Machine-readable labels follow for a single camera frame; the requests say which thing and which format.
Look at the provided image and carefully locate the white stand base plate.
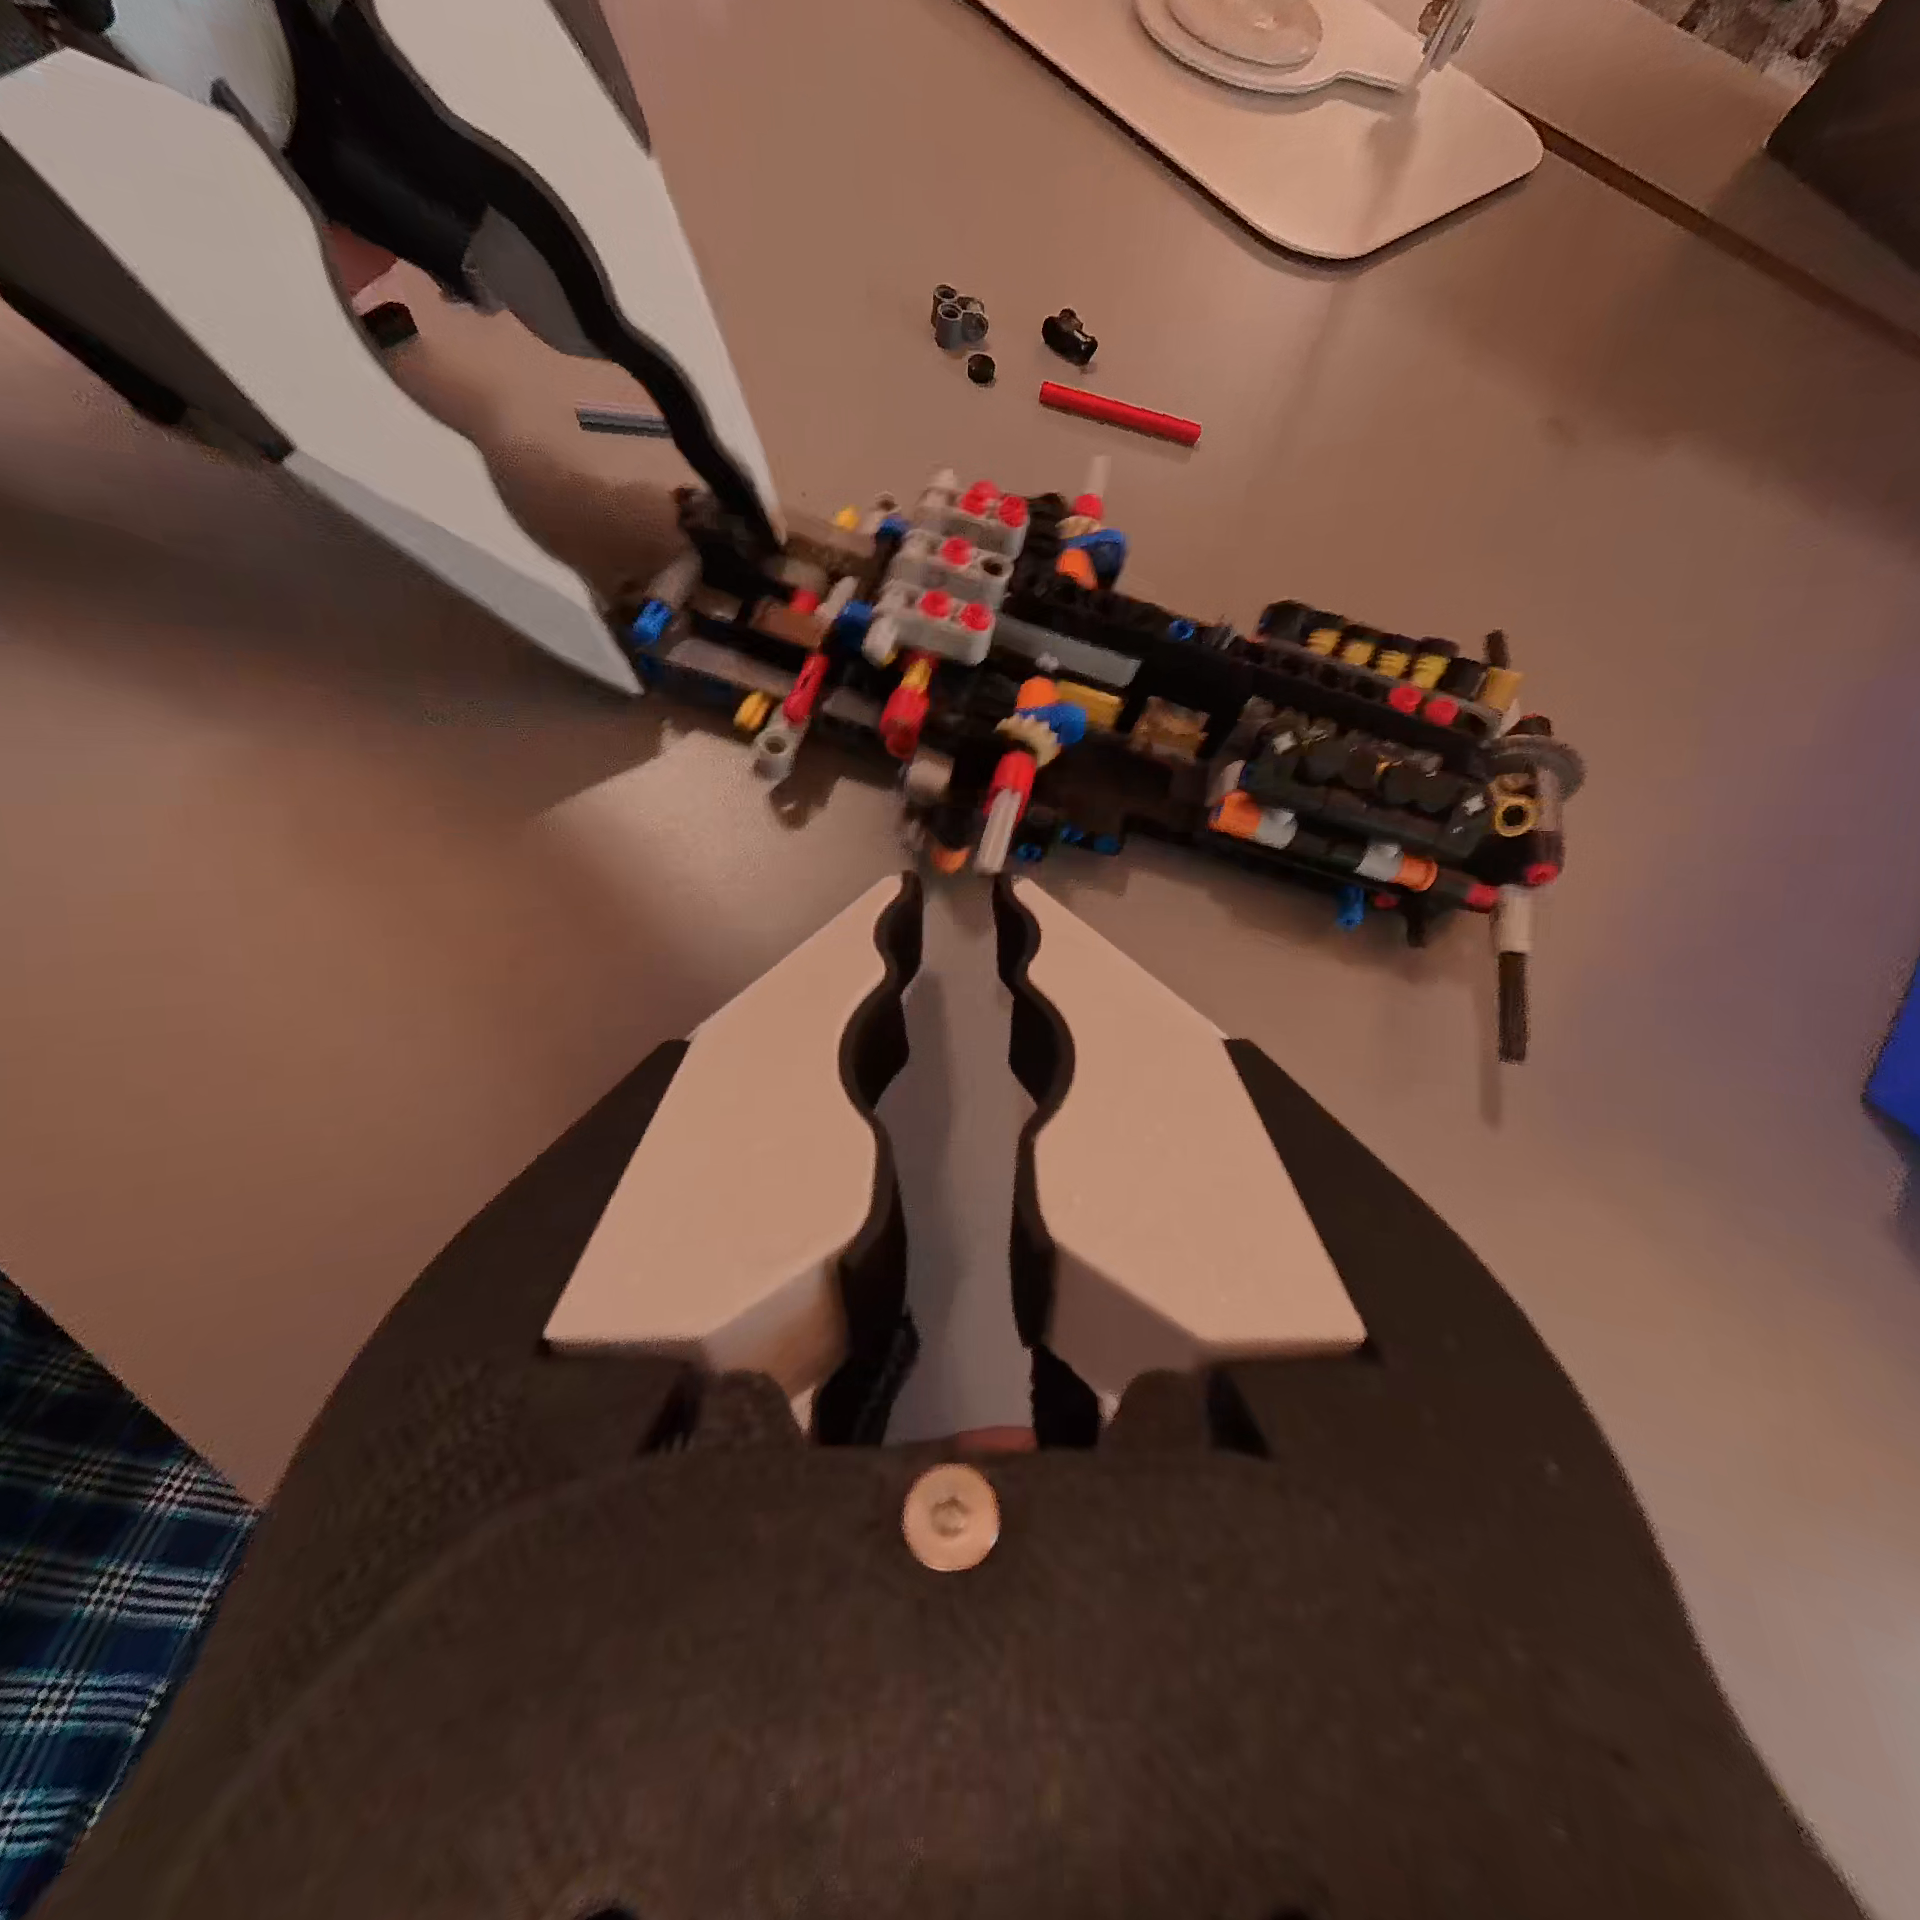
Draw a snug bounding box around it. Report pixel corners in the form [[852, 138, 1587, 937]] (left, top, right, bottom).
[[977, 0, 1548, 267]]

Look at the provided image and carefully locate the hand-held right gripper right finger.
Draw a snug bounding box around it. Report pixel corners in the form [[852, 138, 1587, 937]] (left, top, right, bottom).
[[993, 876, 1372, 1428]]

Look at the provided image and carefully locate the lego technic car chassis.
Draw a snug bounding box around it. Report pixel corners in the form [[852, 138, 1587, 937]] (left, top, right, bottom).
[[627, 457, 1587, 1067]]

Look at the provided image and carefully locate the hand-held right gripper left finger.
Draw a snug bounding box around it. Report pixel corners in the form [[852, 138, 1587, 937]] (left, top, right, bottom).
[[542, 870, 923, 1445]]

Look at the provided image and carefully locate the long red lego axle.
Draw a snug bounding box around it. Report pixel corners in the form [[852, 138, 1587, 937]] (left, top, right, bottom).
[[1039, 380, 1206, 452]]

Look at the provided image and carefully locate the black lego set box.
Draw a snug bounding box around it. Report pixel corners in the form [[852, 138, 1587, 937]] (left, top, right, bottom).
[[1766, 0, 1920, 229]]

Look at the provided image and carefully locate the blue plaid shirt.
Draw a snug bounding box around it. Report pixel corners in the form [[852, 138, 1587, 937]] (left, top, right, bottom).
[[0, 1273, 261, 1920]]

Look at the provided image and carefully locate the blue plastic bin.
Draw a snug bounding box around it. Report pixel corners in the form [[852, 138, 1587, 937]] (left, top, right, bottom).
[[1860, 961, 1920, 1189]]

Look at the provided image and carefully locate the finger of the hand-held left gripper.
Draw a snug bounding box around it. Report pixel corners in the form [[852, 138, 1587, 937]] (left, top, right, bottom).
[[322, 0, 784, 553], [0, 60, 651, 699]]

